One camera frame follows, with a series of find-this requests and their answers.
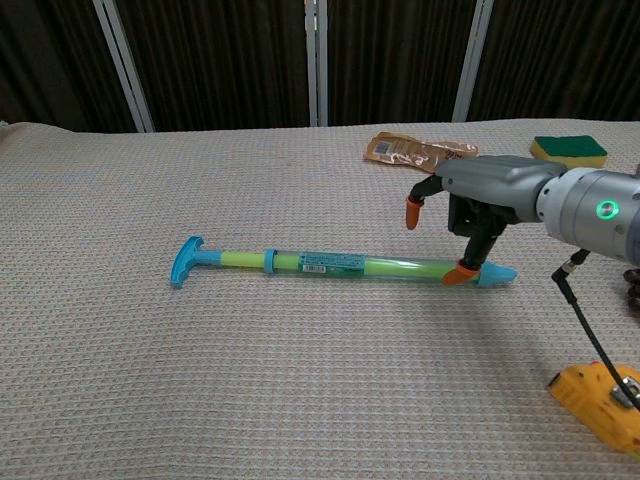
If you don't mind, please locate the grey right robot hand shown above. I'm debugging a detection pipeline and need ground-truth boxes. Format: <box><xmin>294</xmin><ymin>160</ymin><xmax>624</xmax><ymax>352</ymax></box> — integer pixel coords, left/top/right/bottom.
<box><xmin>404</xmin><ymin>154</ymin><xmax>567</xmax><ymax>288</ymax></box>

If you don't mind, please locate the clear plastic tube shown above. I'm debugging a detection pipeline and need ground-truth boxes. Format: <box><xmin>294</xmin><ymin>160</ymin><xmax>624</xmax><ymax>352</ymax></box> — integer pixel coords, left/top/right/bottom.
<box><xmin>263</xmin><ymin>247</ymin><xmax>519</xmax><ymax>290</ymax></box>

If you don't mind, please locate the green plunger blue T-handle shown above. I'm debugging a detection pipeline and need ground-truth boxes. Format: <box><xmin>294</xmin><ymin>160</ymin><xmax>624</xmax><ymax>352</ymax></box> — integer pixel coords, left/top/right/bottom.
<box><xmin>168</xmin><ymin>235</ymin><xmax>446</xmax><ymax>290</ymax></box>

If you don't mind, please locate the yellow green sponge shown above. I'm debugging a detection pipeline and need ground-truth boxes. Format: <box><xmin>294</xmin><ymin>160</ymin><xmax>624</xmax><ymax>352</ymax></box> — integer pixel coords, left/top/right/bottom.
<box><xmin>529</xmin><ymin>134</ymin><xmax>609</xmax><ymax>170</ymax></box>

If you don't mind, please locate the brown foil pouch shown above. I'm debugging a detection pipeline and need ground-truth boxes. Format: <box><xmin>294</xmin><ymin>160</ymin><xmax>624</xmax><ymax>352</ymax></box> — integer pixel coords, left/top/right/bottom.
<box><xmin>363</xmin><ymin>131</ymin><xmax>480</xmax><ymax>175</ymax></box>

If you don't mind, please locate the dark pleated curtain panel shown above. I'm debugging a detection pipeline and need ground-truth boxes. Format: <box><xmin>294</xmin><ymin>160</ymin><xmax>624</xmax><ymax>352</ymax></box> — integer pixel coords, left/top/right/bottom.
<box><xmin>325</xmin><ymin>0</ymin><xmax>476</xmax><ymax>127</ymax></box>
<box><xmin>114</xmin><ymin>0</ymin><xmax>312</xmax><ymax>132</ymax></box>
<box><xmin>468</xmin><ymin>0</ymin><xmax>640</xmax><ymax>123</ymax></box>
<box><xmin>0</xmin><ymin>0</ymin><xmax>137</xmax><ymax>134</ymax></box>

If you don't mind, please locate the dark brown object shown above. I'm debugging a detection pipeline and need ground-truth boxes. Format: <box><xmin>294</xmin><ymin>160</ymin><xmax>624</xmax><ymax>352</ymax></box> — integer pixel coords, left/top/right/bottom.
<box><xmin>621</xmin><ymin>266</ymin><xmax>640</xmax><ymax>317</ymax></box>

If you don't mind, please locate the yellow tape measure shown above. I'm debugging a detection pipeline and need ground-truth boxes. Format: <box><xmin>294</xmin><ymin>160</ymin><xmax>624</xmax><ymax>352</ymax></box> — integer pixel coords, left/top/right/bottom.
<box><xmin>546</xmin><ymin>363</ymin><xmax>640</xmax><ymax>459</ymax></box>

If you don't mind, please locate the beige waffle tablecloth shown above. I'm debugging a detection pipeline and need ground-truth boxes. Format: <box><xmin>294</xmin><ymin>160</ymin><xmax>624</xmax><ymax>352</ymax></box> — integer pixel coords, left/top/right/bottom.
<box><xmin>0</xmin><ymin>118</ymin><xmax>640</xmax><ymax>480</ymax></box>

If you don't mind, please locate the white metal frame post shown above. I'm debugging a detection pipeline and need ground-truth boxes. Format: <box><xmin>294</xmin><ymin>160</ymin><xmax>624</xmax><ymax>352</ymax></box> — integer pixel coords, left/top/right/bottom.
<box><xmin>450</xmin><ymin>0</ymin><xmax>497</xmax><ymax>123</ymax></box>
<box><xmin>91</xmin><ymin>0</ymin><xmax>156</xmax><ymax>134</ymax></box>
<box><xmin>303</xmin><ymin>0</ymin><xmax>330</xmax><ymax>128</ymax></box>

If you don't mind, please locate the black cable with plug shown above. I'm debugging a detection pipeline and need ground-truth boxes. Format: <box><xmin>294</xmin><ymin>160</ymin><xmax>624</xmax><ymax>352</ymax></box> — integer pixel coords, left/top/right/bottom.
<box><xmin>550</xmin><ymin>248</ymin><xmax>640</xmax><ymax>412</ymax></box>

